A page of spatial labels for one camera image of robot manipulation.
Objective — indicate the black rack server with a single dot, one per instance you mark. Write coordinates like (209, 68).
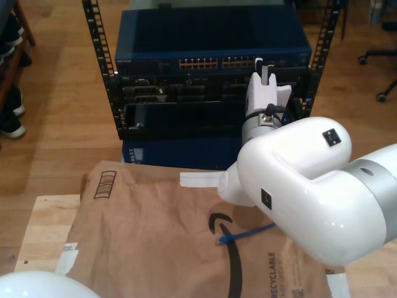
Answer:
(186, 93)

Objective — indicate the dark blue metal case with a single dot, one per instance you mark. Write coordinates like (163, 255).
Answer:
(186, 155)

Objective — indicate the dark table leg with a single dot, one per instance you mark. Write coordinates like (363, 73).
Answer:
(343, 21)

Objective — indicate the long white tape strip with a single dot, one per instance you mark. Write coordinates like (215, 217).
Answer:
(198, 180)

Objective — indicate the black chair leg with caster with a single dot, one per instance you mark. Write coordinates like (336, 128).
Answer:
(382, 97)

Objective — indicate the hanging patterned cloth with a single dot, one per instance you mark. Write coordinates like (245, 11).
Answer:
(377, 10)

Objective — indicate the brown paper mailer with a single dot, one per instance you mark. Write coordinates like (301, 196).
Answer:
(139, 248)

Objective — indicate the white tape patch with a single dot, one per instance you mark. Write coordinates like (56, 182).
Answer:
(338, 285)

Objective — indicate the plain dark shoe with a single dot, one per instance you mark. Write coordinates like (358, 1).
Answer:
(26, 59)

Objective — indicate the wooden shoe rack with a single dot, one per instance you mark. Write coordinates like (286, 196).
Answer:
(26, 25)

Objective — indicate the dark shoe white sole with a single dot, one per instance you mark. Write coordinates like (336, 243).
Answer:
(15, 132)
(19, 109)
(6, 51)
(15, 35)

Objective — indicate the white shipping label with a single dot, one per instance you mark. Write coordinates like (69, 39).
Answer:
(66, 257)

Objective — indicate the blue network switch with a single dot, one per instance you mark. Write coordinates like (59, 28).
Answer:
(201, 31)

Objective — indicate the black open rack frame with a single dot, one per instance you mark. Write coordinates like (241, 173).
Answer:
(98, 40)

